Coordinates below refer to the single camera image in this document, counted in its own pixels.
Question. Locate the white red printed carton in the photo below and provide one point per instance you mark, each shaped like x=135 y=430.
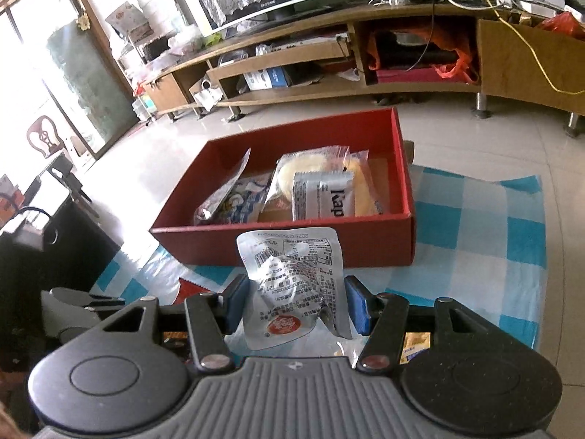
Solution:
x=125 y=18

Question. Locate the red plastic bag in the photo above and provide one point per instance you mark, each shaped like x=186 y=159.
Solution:
x=564 y=23

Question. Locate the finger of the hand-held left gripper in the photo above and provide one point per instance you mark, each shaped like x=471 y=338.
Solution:
x=87 y=301

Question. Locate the yellow snack packet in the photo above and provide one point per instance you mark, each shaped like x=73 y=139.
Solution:
x=416 y=347

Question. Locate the yellow cake clear packet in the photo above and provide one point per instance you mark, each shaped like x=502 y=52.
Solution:
x=365 y=187

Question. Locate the wooden chair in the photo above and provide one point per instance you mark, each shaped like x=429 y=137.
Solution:
x=43 y=137

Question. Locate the cream bun clear packet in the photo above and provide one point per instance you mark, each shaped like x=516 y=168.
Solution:
x=297 y=167

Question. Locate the blue white checkered tablecloth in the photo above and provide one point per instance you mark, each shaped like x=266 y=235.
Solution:
x=457 y=238

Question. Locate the orange plastic bag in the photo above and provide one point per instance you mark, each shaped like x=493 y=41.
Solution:
x=450 y=71

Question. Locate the blue snack packet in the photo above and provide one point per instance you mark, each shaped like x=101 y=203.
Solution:
x=242 y=199

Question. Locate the glass sliding door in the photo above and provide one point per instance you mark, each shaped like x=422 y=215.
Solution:
x=73 y=77

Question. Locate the wooden TV cabinet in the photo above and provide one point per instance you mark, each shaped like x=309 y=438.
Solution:
x=512 y=55

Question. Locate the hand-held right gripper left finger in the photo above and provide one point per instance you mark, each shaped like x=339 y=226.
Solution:
x=237 y=304

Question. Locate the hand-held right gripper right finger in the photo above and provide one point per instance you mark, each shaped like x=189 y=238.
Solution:
x=355 y=304

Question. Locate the red cardboard box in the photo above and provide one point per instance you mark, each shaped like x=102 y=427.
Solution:
x=379 y=238

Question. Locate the red snack packet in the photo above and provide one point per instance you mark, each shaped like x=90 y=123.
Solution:
x=189 y=289

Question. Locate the white grey snack packet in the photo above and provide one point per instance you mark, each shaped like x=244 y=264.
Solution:
x=329 y=199

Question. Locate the silver printed snack packet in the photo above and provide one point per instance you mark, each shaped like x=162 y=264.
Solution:
x=288 y=283

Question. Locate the blue white carton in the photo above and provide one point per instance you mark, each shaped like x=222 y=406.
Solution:
x=274 y=77

